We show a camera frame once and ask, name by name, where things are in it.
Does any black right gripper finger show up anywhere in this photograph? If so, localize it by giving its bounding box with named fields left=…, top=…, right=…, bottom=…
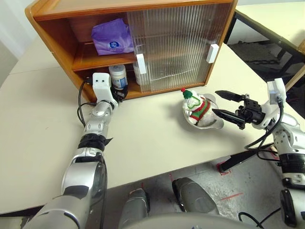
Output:
left=215, top=90, right=245, bottom=103
left=211, top=108, right=246, bottom=131

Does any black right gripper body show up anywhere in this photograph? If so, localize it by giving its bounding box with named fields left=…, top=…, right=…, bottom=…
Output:
left=235, top=94, right=263, bottom=125

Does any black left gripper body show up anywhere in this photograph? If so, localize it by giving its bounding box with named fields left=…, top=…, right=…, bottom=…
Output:
left=110, top=86, right=130, bottom=104

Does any stainless steel bowl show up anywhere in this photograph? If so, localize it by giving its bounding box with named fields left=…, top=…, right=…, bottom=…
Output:
left=182, top=93, right=224, bottom=130

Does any white jar blue label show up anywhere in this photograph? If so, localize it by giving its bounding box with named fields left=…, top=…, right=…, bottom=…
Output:
left=108, top=64, right=129, bottom=91

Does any white plush toy christmas sweater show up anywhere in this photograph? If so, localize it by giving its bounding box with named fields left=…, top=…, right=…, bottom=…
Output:
left=180, top=87, right=219, bottom=126

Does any white door handle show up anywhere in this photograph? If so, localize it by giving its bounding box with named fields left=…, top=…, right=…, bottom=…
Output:
left=206, top=44, right=220, bottom=64
left=136, top=53, right=146, bottom=75

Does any purple tissue pack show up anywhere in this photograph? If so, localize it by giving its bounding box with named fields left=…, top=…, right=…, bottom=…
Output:
left=91, top=18, right=135, bottom=56

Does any ribbed clear sliding door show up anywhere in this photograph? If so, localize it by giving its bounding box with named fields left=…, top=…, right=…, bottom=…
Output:
left=133, top=2, right=227, bottom=88
left=126, top=9, right=215, bottom=94

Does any brown wooden cabinet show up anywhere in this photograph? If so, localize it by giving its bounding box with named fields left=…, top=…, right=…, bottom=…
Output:
left=25, top=0, right=239, bottom=101

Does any black table leg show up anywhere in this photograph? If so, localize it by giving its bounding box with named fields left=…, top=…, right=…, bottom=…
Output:
left=218, top=147, right=275, bottom=174

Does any black floor mat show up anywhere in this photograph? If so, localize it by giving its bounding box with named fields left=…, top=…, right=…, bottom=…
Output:
left=226, top=40, right=296, bottom=83

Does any light wooden pole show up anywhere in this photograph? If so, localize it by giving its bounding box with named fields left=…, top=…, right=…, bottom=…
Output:
left=285, top=68, right=305, bottom=93

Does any grey rounded robot leg shell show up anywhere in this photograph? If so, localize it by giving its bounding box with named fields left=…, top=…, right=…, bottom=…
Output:
left=172, top=177, right=220, bottom=215
left=118, top=188, right=151, bottom=229

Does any grey robot torso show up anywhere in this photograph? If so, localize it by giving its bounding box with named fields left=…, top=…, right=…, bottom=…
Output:
left=138, top=213, right=263, bottom=229

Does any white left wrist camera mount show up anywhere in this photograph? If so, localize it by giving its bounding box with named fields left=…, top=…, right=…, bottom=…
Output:
left=92, top=73, right=119, bottom=107

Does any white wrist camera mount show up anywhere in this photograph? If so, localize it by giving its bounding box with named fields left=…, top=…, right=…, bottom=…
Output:
left=92, top=73, right=119, bottom=107
left=256, top=77, right=288, bottom=129

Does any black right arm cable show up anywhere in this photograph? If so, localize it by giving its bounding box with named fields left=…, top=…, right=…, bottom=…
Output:
left=244, top=99, right=285, bottom=163

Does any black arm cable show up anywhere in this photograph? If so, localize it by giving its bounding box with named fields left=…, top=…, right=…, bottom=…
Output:
left=244, top=99, right=285, bottom=163
left=77, top=76, right=98, bottom=127

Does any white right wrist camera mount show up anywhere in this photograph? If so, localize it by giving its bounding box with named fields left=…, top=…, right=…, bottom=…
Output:
left=256, top=77, right=288, bottom=129

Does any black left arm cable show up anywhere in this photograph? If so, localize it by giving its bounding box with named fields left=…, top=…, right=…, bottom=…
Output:
left=77, top=76, right=98, bottom=127

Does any beige table black frame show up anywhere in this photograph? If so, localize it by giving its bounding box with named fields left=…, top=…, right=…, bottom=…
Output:
left=225, top=2, right=305, bottom=96

